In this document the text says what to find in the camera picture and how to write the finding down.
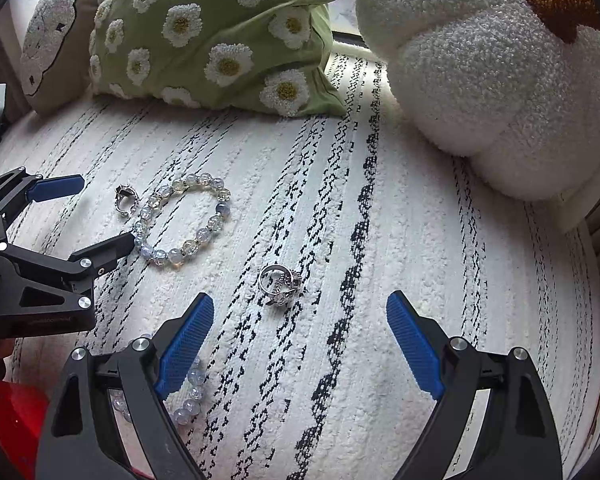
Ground dark stone silver ring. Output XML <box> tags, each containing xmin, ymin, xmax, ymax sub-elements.
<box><xmin>114</xmin><ymin>184</ymin><xmax>142</xmax><ymax>221</ymax></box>

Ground clear crackle bead bracelet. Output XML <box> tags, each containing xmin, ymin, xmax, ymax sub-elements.
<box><xmin>132</xmin><ymin>171</ymin><xmax>233</xmax><ymax>269</ymax></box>

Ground pale purple bead bracelet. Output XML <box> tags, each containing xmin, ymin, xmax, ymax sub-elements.
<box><xmin>110</xmin><ymin>331</ymin><xmax>208</xmax><ymax>427</ymax></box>

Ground silver leaf ring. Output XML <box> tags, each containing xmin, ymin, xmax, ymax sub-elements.
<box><xmin>256</xmin><ymin>263</ymin><xmax>306</xmax><ymax>309</ymax></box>

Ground red plastic tray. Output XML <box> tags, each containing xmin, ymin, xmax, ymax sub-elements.
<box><xmin>0</xmin><ymin>380</ymin><xmax>48</xmax><ymax>480</ymax></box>

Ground beige sheep round pillow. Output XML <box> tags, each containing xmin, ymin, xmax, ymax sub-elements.
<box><xmin>20</xmin><ymin>0</ymin><xmax>99</xmax><ymax>115</ymax></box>

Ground white striped knit blanket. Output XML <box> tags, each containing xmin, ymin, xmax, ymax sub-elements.
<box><xmin>0</xmin><ymin>55</ymin><xmax>600</xmax><ymax>479</ymax></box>

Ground beige window curtain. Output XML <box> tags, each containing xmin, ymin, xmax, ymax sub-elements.
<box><xmin>556</xmin><ymin>172</ymin><xmax>600</xmax><ymax>270</ymax></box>

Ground green daisy pillow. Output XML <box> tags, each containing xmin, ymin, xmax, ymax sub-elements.
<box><xmin>90</xmin><ymin>0</ymin><xmax>344</xmax><ymax>117</ymax></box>

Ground white pumpkin plush pillow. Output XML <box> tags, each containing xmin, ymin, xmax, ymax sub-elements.
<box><xmin>356</xmin><ymin>0</ymin><xmax>600</xmax><ymax>200</ymax></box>

